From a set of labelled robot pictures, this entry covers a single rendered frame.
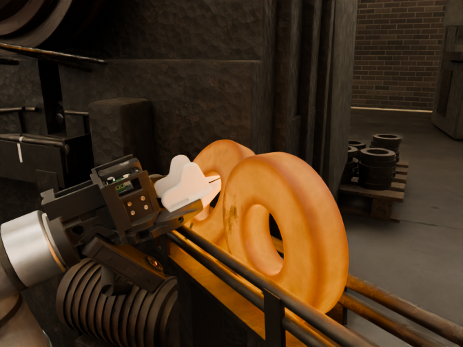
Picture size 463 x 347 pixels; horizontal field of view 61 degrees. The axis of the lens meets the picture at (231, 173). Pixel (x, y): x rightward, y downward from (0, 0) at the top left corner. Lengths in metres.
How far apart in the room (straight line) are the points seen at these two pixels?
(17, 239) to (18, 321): 0.10
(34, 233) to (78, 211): 0.05
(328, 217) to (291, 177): 0.04
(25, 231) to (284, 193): 0.27
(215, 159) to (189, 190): 0.06
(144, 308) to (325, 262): 0.39
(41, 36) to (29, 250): 0.49
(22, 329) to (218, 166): 0.28
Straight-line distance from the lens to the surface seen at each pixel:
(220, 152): 0.50
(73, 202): 0.45
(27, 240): 0.45
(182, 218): 0.46
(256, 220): 0.40
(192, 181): 0.47
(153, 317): 0.64
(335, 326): 0.29
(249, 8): 0.77
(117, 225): 0.45
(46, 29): 0.83
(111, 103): 0.74
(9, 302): 0.50
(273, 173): 0.33
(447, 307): 1.69
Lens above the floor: 0.89
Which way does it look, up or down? 17 degrees down
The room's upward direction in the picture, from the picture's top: straight up
